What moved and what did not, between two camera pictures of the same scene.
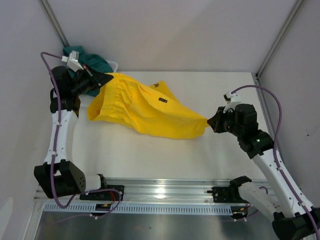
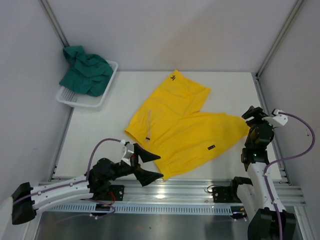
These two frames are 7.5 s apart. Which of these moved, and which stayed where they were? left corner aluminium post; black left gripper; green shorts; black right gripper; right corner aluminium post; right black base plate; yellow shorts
Moved: yellow shorts; black right gripper; black left gripper
Stayed: right black base plate; right corner aluminium post; green shorts; left corner aluminium post
